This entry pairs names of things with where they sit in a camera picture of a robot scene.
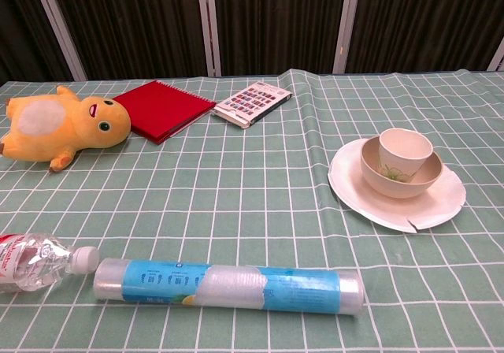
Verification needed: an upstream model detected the clear plastic water bottle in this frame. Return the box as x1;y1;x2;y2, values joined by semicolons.
0;232;100;295

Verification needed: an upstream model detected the red spiral notebook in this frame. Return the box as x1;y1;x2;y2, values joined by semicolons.
112;80;217;146

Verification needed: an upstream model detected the yellow plush toy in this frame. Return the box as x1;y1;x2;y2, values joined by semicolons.
0;85;132;173

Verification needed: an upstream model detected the white box with colourful print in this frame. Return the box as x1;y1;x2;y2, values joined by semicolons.
210;80;294;130

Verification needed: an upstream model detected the white cup with green print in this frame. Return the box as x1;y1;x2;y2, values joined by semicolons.
378;128;434;184

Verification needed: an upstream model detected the cream bowl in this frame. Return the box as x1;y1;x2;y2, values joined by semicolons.
360;136;443;200

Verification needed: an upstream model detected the white partition frame post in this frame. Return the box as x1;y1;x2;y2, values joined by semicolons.
488;37;504;72
30;0;88;82
196;0;222;77
332;0;364;75

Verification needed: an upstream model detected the green checked tablecloth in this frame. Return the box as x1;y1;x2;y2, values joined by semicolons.
0;68;504;353

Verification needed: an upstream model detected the white paper plate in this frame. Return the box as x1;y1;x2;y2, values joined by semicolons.
328;137;466;234

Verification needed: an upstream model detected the plastic wrap roll blue label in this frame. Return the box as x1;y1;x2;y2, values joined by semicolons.
93;257;364;313

